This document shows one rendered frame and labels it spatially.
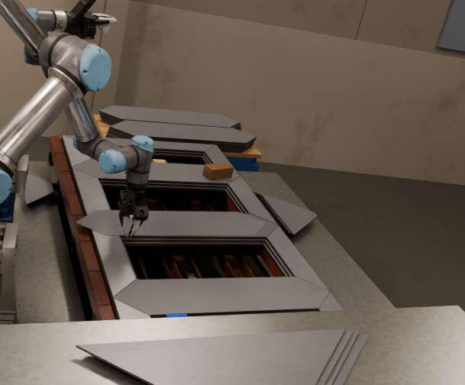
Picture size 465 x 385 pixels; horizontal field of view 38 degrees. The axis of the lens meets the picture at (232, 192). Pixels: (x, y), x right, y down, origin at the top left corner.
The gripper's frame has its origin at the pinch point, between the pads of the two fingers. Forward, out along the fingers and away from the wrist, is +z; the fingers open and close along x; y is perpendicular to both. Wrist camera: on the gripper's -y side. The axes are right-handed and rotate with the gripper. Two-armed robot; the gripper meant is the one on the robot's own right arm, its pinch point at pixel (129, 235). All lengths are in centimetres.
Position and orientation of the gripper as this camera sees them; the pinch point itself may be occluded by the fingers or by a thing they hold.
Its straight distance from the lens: 234.1
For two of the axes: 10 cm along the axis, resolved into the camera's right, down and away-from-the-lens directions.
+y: -3.3, -4.6, 8.2
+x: -9.2, -0.4, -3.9
